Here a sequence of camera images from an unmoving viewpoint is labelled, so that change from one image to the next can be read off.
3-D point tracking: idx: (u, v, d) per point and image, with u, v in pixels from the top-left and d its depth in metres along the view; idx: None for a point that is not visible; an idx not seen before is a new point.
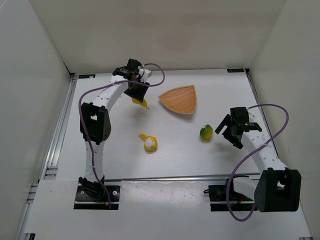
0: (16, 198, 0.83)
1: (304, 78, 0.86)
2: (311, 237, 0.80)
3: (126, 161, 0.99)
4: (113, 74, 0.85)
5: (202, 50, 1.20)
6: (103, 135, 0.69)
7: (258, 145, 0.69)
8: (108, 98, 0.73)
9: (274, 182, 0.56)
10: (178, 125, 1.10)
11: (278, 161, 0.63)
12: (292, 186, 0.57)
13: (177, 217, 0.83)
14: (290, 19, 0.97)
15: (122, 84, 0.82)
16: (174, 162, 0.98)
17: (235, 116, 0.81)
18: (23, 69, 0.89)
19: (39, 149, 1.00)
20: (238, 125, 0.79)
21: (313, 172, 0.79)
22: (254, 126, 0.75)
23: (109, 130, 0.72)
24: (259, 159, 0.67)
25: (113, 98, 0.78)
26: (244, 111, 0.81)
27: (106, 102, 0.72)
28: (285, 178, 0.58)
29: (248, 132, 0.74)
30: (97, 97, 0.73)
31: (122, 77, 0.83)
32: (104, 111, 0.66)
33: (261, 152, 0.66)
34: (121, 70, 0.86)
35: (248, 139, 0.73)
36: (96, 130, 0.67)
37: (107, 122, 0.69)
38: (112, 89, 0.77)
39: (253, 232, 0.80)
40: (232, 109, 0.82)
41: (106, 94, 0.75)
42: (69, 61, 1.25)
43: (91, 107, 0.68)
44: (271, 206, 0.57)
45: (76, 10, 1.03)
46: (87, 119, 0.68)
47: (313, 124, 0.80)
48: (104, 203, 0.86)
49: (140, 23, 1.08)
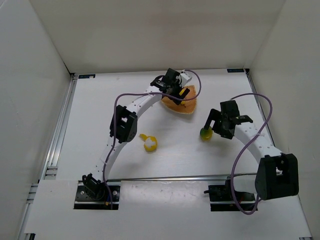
0: (17, 198, 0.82)
1: (304, 78, 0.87)
2: (311, 237, 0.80)
3: (127, 160, 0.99)
4: (150, 85, 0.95)
5: (202, 50, 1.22)
6: (129, 137, 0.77)
7: (252, 136, 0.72)
8: (140, 106, 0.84)
9: (272, 168, 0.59)
10: (179, 125, 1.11)
11: (273, 147, 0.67)
12: (290, 171, 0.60)
13: (178, 217, 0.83)
14: (289, 20, 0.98)
15: (156, 95, 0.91)
16: (174, 162, 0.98)
17: (225, 110, 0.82)
18: (23, 68, 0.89)
19: (40, 149, 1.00)
20: (230, 120, 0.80)
21: (312, 172, 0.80)
22: (245, 118, 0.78)
23: (134, 134, 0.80)
24: (254, 148, 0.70)
25: (145, 107, 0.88)
26: (233, 104, 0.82)
27: (138, 109, 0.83)
28: (282, 164, 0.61)
29: (241, 124, 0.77)
30: (132, 103, 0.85)
31: (157, 89, 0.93)
32: (134, 118, 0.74)
33: (256, 141, 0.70)
34: (158, 82, 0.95)
35: (241, 132, 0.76)
36: (123, 132, 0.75)
37: (134, 127, 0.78)
38: (146, 99, 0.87)
39: (253, 232, 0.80)
40: (222, 104, 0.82)
41: (140, 102, 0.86)
42: (69, 61, 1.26)
43: (124, 111, 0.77)
44: (274, 193, 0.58)
45: (77, 10, 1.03)
46: (119, 120, 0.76)
47: (313, 123, 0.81)
48: (104, 203, 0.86)
49: (141, 23, 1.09)
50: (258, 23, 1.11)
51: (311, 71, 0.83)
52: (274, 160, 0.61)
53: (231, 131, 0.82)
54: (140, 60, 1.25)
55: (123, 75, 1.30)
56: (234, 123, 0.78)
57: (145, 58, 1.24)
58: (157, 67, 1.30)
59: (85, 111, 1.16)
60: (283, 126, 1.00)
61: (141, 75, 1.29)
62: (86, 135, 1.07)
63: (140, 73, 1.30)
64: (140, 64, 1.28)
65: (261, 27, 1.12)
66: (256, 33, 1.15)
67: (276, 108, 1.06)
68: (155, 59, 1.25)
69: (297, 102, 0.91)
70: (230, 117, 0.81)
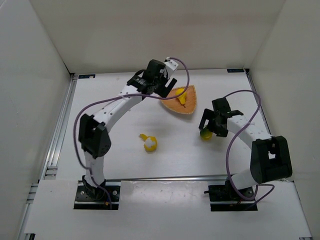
0: (17, 198, 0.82)
1: (304, 78, 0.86)
2: (310, 237, 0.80)
3: (126, 160, 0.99)
4: (127, 84, 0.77)
5: (202, 50, 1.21)
6: (100, 150, 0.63)
7: (242, 125, 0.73)
8: (111, 114, 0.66)
9: (264, 150, 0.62)
10: (178, 125, 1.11)
11: (264, 132, 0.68)
12: (282, 153, 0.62)
13: (178, 217, 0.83)
14: (289, 20, 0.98)
15: (134, 97, 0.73)
16: (174, 162, 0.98)
17: (218, 107, 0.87)
18: (23, 68, 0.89)
19: (40, 149, 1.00)
20: (222, 115, 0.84)
21: (313, 172, 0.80)
22: (236, 112, 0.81)
23: (109, 146, 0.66)
24: (247, 137, 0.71)
25: (119, 113, 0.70)
26: (224, 101, 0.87)
27: (109, 118, 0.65)
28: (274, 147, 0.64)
29: (232, 117, 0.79)
30: (101, 110, 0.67)
31: (134, 89, 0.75)
32: (102, 129, 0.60)
33: (247, 129, 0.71)
34: (137, 80, 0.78)
35: (233, 124, 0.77)
36: (92, 145, 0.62)
37: (106, 139, 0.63)
38: (119, 103, 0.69)
39: (253, 232, 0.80)
40: (214, 101, 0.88)
41: (111, 108, 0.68)
42: (69, 61, 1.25)
43: (91, 121, 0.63)
44: (268, 174, 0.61)
45: (77, 10, 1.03)
46: (86, 132, 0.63)
47: (313, 124, 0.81)
48: (104, 203, 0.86)
49: (141, 23, 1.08)
50: (258, 23, 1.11)
51: (311, 71, 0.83)
52: (265, 142, 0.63)
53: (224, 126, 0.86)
54: (140, 60, 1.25)
55: (123, 75, 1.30)
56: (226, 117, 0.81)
57: (146, 58, 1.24)
58: None
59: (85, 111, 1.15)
60: (283, 126, 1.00)
61: None
62: None
63: None
64: (140, 64, 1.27)
65: (261, 27, 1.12)
66: (256, 33, 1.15)
67: (276, 108, 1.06)
68: (155, 59, 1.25)
69: (297, 102, 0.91)
70: (222, 112, 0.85)
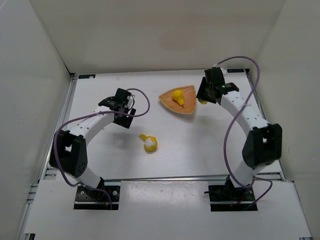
0: (17, 198, 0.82)
1: (304, 78, 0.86)
2: (310, 237, 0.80)
3: (126, 160, 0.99)
4: (98, 105, 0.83)
5: (202, 50, 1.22)
6: (77, 168, 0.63)
7: (239, 107, 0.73)
8: (88, 128, 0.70)
9: (259, 139, 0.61)
10: (178, 125, 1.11)
11: (260, 117, 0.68)
12: (275, 139, 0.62)
13: (178, 217, 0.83)
14: (289, 20, 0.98)
15: (107, 114, 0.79)
16: (174, 162, 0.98)
17: (211, 78, 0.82)
18: (23, 68, 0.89)
19: (40, 149, 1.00)
20: (216, 88, 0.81)
21: (313, 172, 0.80)
22: (231, 87, 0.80)
23: (85, 164, 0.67)
24: (242, 120, 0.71)
25: (95, 129, 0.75)
26: (219, 72, 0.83)
27: (86, 131, 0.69)
28: (268, 133, 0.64)
29: (227, 94, 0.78)
30: (76, 126, 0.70)
31: (107, 108, 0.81)
32: (80, 142, 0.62)
33: (243, 113, 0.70)
34: (108, 101, 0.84)
35: (229, 102, 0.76)
36: (69, 163, 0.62)
37: (83, 154, 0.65)
38: (95, 120, 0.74)
39: (253, 232, 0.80)
40: (207, 72, 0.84)
41: (87, 123, 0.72)
42: (69, 61, 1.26)
43: (67, 136, 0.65)
44: (261, 160, 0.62)
45: (77, 10, 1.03)
46: (61, 149, 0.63)
47: (313, 124, 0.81)
48: (104, 203, 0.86)
49: (141, 23, 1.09)
50: (258, 23, 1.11)
51: (312, 71, 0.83)
52: (261, 130, 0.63)
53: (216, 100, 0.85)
54: (140, 60, 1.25)
55: (123, 75, 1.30)
56: (221, 93, 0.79)
57: (146, 58, 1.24)
58: (157, 67, 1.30)
59: (85, 111, 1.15)
60: (283, 126, 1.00)
61: (141, 75, 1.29)
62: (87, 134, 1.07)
63: (140, 74, 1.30)
64: (140, 64, 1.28)
65: (261, 27, 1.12)
66: (257, 33, 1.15)
67: (276, 108, 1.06)
68: (155, 59, 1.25)
69: (297, 102, 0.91)
70: (215, 85, 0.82)
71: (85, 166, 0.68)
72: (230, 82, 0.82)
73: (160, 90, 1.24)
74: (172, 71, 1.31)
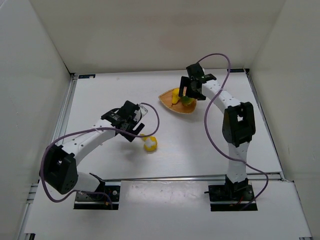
0: (17, 198, 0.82)
1: (305, 78, 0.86)
2: (311, 237, 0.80)
3: (125, 160, 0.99)
4: (101, 118, 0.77)
5: (202, 50, 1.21)
6: (64, 185, 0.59)
7: (216, 92, 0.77)
8: (82, 145, 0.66)
9: (233, 116, 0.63)
10: (178, 125, 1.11)
11: (235, 99, 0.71)
12: (248, 116, 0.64)
13: (177, 217, 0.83)
14: (290, 20, 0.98)
15: (107, 131, 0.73)
16: (174, 162, 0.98)
17: (192, 73, 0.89)
18: (23, 68, 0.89)
19: (40, 149, 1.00)
20: (196, 80, 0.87)
21: (313, 172, 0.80)
22: (210, 77, 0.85)
23: (74, 181, 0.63)
24: (220, 104, 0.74)
25: (91, 145, 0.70)
26: (198, 67, 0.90)
27: (79, 149, 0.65)
28: (242, 111, 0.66)
29: (206, 83, 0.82)
30: (70, 141, 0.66)
31: (109, 124, 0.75)
32: (69, 161, 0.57)
33: (221, 96, 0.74)
34: (112, 115, 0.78)
35: (208, 90, 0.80)
36: (56, 180, 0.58)
37: (73, 172, 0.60)
38: (91, 136, 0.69)
39: (253, 232, 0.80)
40: (188, 67, 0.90)
41: (82, 139, 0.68)
42: (69, 61, 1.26)
43: (58, 151, 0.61)
44: (238, 135, 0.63)
45: (77, 10, 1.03)
46: (50, 165, 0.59)
47: (313, 123, 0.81)
48: (104, 203, 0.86)
49: (141, 23, 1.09)
50: (258, 23, 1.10)
51: (312, 71, 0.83)
52: (235, 109, 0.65)
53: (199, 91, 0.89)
54: (139, 60, 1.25)
55: (123, 75, 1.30)
56: (201, 83, 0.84)
57: (146, 58, 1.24)
58: (157, 67, 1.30)
59: (85, 111, 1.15)
60: (283, 126, 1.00)
61: (141, 75, 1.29)
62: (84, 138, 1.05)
63: (140, 74, 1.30)
64: (140, 64, 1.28)
65: (261, 26, 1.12)
66: (257, 33, 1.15)
67: (276, 108, 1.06)
68: (155, 59, 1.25)
69: (297, 102, 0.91)
70: (195, 77, 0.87)
71: (75, 183, 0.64)
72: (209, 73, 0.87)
73: (160, 90, 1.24)
74: (172, 71, 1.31)
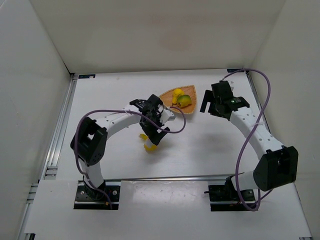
0: (17, 199, 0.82)
1: (304, 78, 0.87)
2: (310, 237, 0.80)
3: (125, 161, 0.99)
4: (130, 103, 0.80)
5: (202, 50, 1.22)
6: (92, 157, 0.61)
7: (251, 127, 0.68)
8: (113, 122, 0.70)
9: (274, 163, 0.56)
10: (178, 125, 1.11)
11: (274, 139, 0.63)
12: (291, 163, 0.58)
13: (177, 217, 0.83)
14: (290, 20, 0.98)
15: (135, 115, 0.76)
16: (174, 162, 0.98)
17: (218, 92, 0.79)
18: (23, 68, 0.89)
19: (40, 149, 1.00)
20: (224, 103, 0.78)
21: (313, 172, 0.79)
22: (241, 102, 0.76)
23: (100, 156, 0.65)
24: (254, 141, 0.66)
25: (119, 126, 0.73)
26: (226, 86, 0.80)
27: (110, 126, 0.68)
28: (282, 155, 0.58)
29: (237, 111, 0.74)
30: (103, 118, 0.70)
31: (137, 109, 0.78)
32: (102, 134, 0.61)
33: (256, 133, 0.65)
34: (139, 102, 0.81)
35: (239, 120, 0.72)
36: (86, 150, 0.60)
37: (102, 146, 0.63)
38: (122, 116, 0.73)
39: (253, 232, 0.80)
40: (214, 86, 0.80)
41: (113, 118, 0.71)
42: (69, 61, 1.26)
43: (92, 124, 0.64)
44: (273, 183, 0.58)
45: (78, 10, 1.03)
46: (82, 135, 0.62)
47: (314, 123, 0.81)
48: (104, 203, 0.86)
49: (142, 23, 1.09)
50: (258, 23, 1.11)
51: (312, 71, 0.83)
52: (275, 154, 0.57)
53: (225, 116, 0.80)
54: (140, 60, 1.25)
55: (123, 75, 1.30)
56: (230, 109, 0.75)
57: (146, 58, 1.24)
58: (157, 67, 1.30)
59: (85, 111, 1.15)
60: (283, 126, 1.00)
61: (141, 75, 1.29)
62: None
63: (140, 74, 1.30)
64: (140, 64, 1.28)
65: (261, 27, 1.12)
66: (256, 33, 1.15)
67: (276, 108, 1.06)
68: (155, 59, 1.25)
69: (297, 102, 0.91)
70: (223, 100, 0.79)
71: (101, 158, 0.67)
72: (239, 96, 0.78)
73: (160, 90, 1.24)
74: (172, 71, 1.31)
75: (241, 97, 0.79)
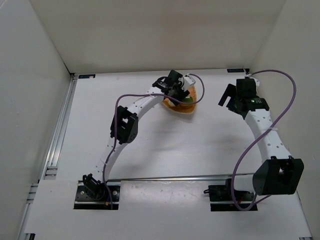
0: (17, 199, 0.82)
1: (304, 78, 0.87)
2: (310, 237, 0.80)
3: (125, 160, 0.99)
4: (152, 86, 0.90)
5: (202, 50, 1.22)
6: (129, 137, 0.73)
7: (264, 131, 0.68)
8: (141, 107, 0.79)
9: (276, 170, 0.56)
10: (179, 125, 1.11)
11: (283, 147, 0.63)
12: (293, 174, 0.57)
13: (178, 217, 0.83)
14: (290, 20, 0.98)
15: (158, 96, 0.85)
16: (174, 162, 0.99)
17: (241, 88, 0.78)
18: (23, 69, 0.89)
19: (40, 149, 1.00)
20: (244, 101, 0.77)
21: (312, 172, 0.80)
22: (261, 104, 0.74)
23: (135, 136, 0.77)
24: (262, 144, 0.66)
25: (147, 108, 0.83)
26: (251, 84, 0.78)
27: (139, 110, 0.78)
28: (287, 165, 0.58)
29: (254, 111, 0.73)
30: (132, 104, 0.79)
31: (159, 90, 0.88)
32: (135, 119, 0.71)
33: (267, 137, 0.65)
34: (160, 83, 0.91)
35: (253, 121, 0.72)
36: (123, 132, 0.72)
37: (136, 127, 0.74)
38: (147, 100, 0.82)
39: (253, 232, 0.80)
40: (238, 81, 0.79)
41: (141, 103, 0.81)
42: (69, 61, 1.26)
43: (125, 111, 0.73)
44: (270, 189, 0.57)
45: (78, 10, 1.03)
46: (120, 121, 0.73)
47: (314, 123, 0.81)
48: (104, 203, 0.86)
49: (142, 23, 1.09)
50: (257, 23, 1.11)
51: (312, 71, 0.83)
52: (279, 161, 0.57)
53: (241, 113, 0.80)
54: (139, 60, 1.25)
55: (123, 75, 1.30)
56: (248, 108, 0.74)
57: (146, 58, 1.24)
58: (157, 67, 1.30)
59: (85, 111, 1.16)
60: (283, 126, 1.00)
61: (141, 75, 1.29)
62: (87, 138, 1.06)
63: (140, 74, 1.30)
64: (140, 64, 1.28)
65: (261, 27, 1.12)
66: (256, 33, 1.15)
67: (276, 108, 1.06)
68: (155, 59, 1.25)
69: (296, 102, 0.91)
70: (243, 98, 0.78)
71: (135, 136, 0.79)
72: (262, 97, 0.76)
73: None
74: None
75: (263, 99, 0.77)
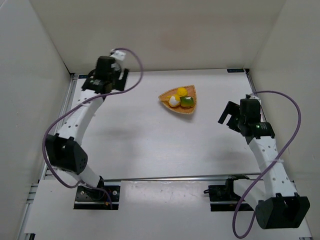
0: (17, 199, 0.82)
1: (304, 78, 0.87)
2: (310, 237, 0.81)
3: (124, 161, 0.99)
4: (83, 89, 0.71)
5: (202, 50, 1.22)
6: (78, 163, 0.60)
7: (269, 164, 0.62)
8: (77, 125, 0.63)
9: (281, 208, 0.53)
10: (178, 125, 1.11)
11: (289, 182, 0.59)
12: (299, 212, 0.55)
13: (177, 217, 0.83)
14: (290, 20, 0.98)
15: (93, 101, 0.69)
16: (174, 162, 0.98)
17: (245, 110, 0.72)
18: (24, 69, 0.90)
19: (39, 149, 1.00)
20: (248, 125, 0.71)
21: (312, 172, 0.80)
22: (267, 130, 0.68)
23: (85, 160, 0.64)
24: (266, 178, 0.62)
25: (85, 121, 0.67)
26: (256, 107, 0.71)
27: (75, 130, 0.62)
28: (292, 200, 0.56)
29: (259, 138, 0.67)
30: (64, 126, 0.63)
31: (93, 92, 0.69)
32: (73, 144, 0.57)
33: (272, 171, 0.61)
34: (91, 82, 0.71)
35: (258, 149, 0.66)
36: (67, 162, 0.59)
37: (80, 151, 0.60)
38: (81, 112, 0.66)
39: (253, 232, 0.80)
40: (243, 102, 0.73)
41: (75, 119, 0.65)
42: (69, 61, 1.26)
43: (57, 139, 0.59)
44: (273, 225, 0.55)
45: (78, 10, 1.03)
46: (55, 152, 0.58)
47: (314, 124, 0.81)
48: (104, 203, 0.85)
49: (142, 23, 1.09)
50: (257, 23, 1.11)
51: (312, 71, 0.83)
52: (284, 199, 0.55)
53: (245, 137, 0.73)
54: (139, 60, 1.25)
55: None
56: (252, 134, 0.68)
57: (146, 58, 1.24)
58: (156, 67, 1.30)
59: None
60: (283, 126, 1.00)
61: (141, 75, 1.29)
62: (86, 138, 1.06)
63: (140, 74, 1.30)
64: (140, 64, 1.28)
65: (261, 27, 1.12)
66: (256, 33, 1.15)
67: (277, 108, 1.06)
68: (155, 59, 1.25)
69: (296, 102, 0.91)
70: (248, 121, 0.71)
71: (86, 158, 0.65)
72: (267, 122, 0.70)
73: (160, 90, 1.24)
74: (172, 71, 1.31)
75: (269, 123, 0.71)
